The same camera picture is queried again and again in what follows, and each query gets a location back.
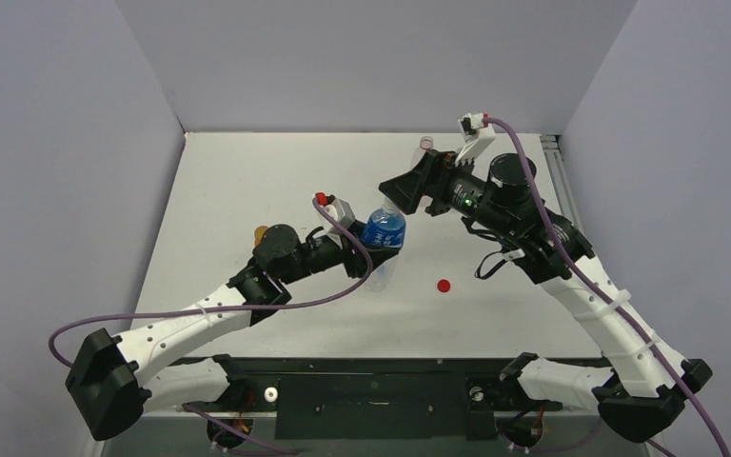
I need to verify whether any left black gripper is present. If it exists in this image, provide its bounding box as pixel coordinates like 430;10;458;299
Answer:
279;220;397;286

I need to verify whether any blue label water bottle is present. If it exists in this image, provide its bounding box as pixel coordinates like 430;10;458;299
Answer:
361;197;406;292

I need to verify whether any orange juice bottle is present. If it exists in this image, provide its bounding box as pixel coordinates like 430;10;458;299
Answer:
253;226;269;247

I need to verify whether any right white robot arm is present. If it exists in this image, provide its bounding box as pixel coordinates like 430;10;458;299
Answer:
379;151;712;443

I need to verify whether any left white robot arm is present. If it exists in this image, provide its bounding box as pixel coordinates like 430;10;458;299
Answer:
66;225;399;441

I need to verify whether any red label water bottle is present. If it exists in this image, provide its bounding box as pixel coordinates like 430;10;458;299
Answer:
410;136;434;167

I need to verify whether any red bottle cap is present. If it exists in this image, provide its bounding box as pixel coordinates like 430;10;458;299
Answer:
436;279;451;293

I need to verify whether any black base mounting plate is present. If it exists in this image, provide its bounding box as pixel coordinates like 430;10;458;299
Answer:
119;356;625;443

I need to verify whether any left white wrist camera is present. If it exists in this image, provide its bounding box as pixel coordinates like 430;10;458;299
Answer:
315;192;356;246

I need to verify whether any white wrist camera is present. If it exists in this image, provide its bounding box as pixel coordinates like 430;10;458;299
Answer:
455;112;496;166
315;192;356;246

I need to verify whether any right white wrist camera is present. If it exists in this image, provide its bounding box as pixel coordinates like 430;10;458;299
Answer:
455;112;496;166

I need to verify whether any aluminium rail frame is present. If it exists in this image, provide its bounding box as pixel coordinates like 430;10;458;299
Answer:
541;133;662;418

